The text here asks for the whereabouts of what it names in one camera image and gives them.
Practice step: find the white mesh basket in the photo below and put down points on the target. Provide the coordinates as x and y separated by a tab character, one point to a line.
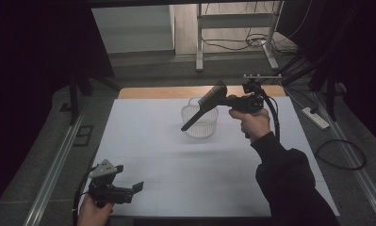
204	128

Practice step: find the black tripod stand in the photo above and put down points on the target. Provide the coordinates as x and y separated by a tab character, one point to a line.
73	97
328	91

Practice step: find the aluminium floor rail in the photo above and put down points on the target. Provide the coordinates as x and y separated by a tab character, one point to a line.
361	175
53	172

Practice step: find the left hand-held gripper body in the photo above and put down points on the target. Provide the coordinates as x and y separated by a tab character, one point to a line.
107	191

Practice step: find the black floor frame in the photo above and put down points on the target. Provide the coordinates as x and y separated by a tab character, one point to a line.
83	135

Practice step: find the white table cover sheet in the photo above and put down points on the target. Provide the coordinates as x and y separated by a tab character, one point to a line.
151	150

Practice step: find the person's left hand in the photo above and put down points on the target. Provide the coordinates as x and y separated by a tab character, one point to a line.
91	215

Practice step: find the person's right hand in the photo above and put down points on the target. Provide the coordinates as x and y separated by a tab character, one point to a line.
254	125

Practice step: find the white power strip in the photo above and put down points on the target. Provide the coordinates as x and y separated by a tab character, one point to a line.
316	118

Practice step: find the white metal stand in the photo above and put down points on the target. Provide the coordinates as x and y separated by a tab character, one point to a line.
199	37

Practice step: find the dark curtain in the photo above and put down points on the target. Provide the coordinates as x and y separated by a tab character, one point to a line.
28	62
355	47

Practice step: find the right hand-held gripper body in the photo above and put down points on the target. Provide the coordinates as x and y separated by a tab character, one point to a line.
250	103

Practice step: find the black comb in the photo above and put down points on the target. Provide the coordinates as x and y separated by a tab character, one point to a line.
207	100

